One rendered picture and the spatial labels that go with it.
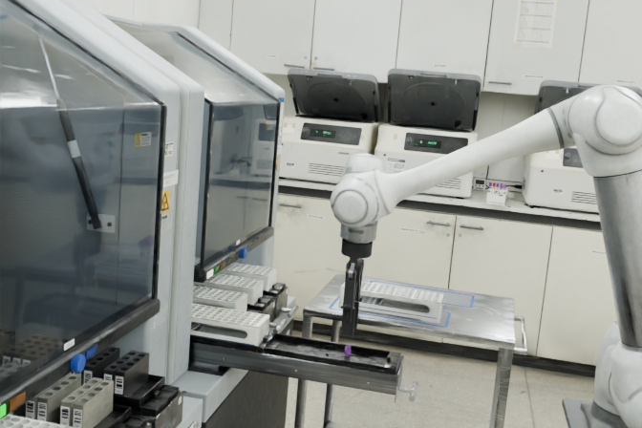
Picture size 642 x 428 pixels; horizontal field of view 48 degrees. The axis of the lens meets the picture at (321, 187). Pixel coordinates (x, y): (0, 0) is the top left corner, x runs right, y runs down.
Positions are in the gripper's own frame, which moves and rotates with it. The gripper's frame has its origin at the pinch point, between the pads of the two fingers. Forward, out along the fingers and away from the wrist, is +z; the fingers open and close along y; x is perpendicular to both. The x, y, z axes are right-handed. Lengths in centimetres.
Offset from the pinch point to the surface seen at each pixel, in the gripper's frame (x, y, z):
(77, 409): -37, 64, 2
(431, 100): -2, -261, -53
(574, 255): 84, -226, 22
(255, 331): -22.0, 7.8, 4.1
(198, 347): -35.9, 9.6, 9.9
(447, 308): 23, -46, 7
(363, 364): 5.5, 8.5, 7.8
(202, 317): -36.2, 7.5, 2.9
